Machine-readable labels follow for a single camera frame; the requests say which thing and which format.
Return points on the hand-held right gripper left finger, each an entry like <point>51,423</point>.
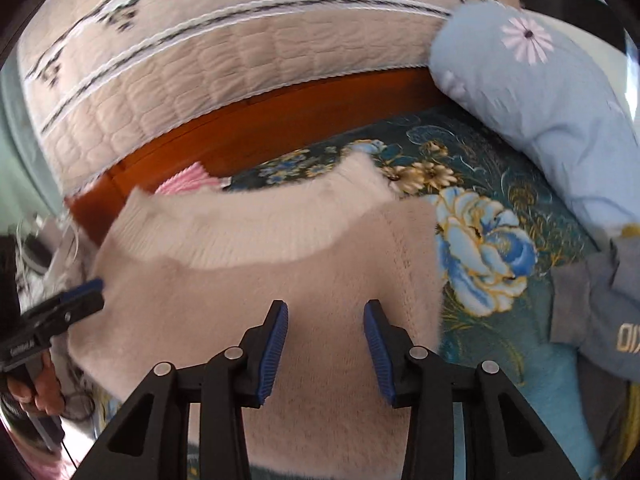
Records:
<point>276,340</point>

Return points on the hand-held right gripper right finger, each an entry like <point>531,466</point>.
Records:
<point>376,345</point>

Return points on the wooden bed frame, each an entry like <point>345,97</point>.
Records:
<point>260,125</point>

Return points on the light blue floral pillow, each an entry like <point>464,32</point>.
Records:
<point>545,105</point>

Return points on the pale pink knit sweater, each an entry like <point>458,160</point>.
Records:
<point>280,260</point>

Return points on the teal floral blanket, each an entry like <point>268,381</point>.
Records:
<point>480,240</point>

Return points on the beige quilted bed cover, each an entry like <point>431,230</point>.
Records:
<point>220,55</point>

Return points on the person's left hand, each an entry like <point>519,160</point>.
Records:
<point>45,385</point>

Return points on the grey hooded sweatshirt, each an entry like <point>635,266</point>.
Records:
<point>600,310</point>

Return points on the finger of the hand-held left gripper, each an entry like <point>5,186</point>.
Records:
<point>80,300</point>

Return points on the pink knit cloth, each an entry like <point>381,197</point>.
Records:
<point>186,181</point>

